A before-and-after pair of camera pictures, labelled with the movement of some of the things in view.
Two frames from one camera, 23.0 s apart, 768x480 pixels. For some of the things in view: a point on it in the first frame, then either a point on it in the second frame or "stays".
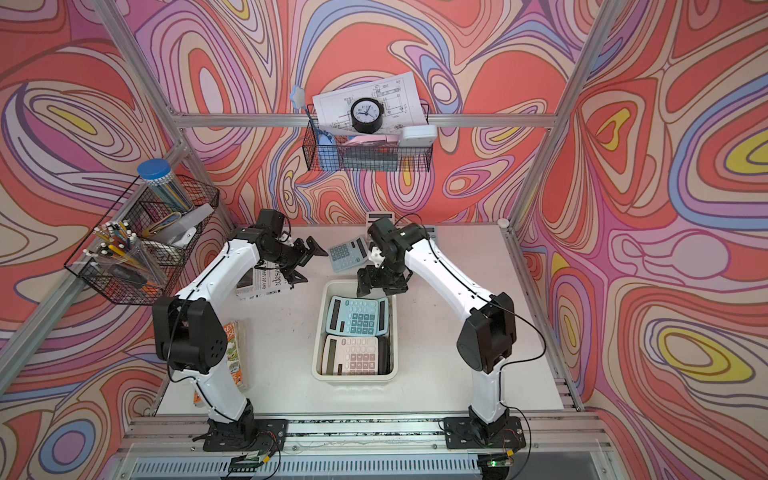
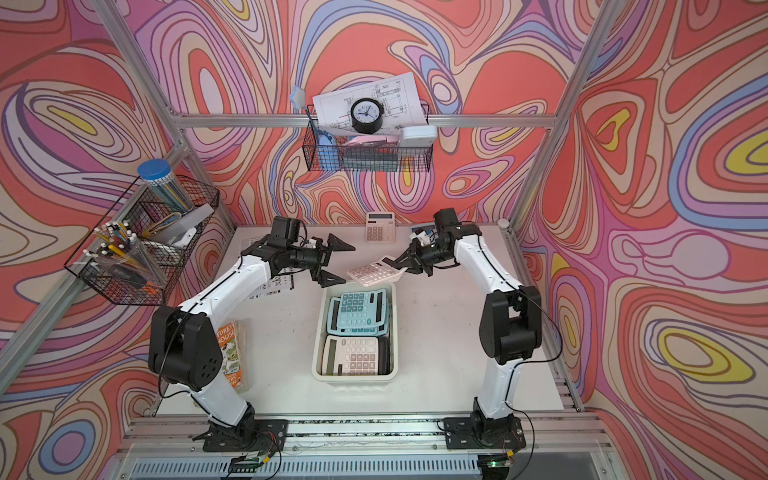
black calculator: [384, 354] stays
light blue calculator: [349, 254] -> [362, 309]
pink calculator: [349, 355] stays
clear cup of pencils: [117, 247] stays
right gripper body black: [380, 278] -> [426, 256]
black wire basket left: [140, 251] stays
